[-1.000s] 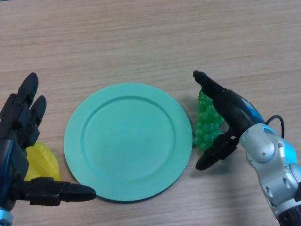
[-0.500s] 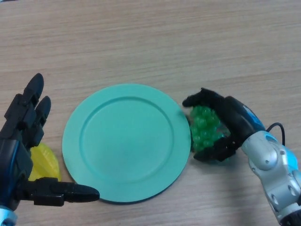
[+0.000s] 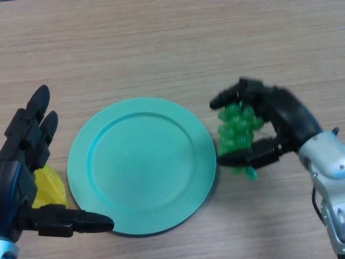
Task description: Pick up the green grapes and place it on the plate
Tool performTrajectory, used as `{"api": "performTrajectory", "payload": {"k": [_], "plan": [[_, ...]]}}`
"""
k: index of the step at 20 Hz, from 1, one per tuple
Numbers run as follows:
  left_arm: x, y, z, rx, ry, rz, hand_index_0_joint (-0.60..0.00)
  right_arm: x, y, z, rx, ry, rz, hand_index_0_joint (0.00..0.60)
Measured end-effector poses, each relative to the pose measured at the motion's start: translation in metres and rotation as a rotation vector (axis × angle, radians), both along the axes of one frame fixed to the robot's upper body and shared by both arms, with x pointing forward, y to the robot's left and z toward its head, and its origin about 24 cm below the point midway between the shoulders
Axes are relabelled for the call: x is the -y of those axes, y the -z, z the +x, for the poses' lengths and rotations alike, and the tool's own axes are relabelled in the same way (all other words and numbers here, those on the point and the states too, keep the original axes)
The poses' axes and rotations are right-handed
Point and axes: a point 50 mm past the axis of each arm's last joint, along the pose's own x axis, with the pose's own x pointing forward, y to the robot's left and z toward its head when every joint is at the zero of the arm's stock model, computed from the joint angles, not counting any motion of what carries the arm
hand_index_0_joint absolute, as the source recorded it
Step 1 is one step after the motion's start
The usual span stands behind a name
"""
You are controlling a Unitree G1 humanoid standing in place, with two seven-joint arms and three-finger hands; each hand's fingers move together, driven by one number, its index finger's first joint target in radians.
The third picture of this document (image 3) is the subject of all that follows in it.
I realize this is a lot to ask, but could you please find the green grapes bunch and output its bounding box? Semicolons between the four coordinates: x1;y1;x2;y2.
217;104;264;182

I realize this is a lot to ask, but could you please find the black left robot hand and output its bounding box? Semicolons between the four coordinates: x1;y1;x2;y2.
0;84;115;241

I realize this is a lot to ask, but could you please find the round green plate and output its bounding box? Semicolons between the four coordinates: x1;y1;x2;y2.
67;97;217;237

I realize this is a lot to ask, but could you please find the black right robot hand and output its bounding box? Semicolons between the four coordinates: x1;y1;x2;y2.
209;77;324;169

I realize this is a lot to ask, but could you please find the yellow starfruit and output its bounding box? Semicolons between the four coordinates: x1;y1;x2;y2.
31;165;70;209

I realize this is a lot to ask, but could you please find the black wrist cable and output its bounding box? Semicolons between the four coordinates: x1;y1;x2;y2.
312;187;326;224

